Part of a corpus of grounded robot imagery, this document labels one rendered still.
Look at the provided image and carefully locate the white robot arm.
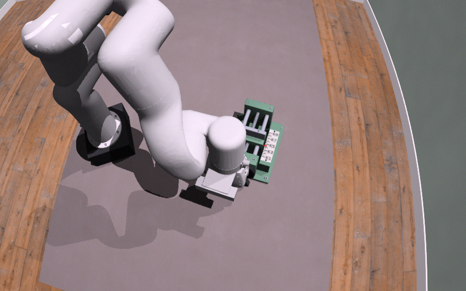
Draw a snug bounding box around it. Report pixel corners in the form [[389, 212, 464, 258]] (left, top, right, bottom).
[[21, 0, 250, 201]]

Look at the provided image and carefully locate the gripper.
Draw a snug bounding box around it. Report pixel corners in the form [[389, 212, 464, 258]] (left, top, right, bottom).
[[204, 154, 250, 188]]

